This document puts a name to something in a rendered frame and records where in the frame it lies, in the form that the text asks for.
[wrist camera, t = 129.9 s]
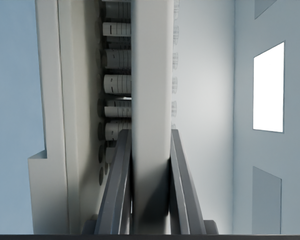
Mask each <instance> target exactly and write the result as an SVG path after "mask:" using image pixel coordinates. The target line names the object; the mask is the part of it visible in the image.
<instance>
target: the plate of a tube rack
mask: <svg viewBox="0 0 300 240"><path fill-rule="evenodd" d="M173 12H174V0H131V141H132V234H169V198H170V137H171V95H172V54H173Z"/></svg>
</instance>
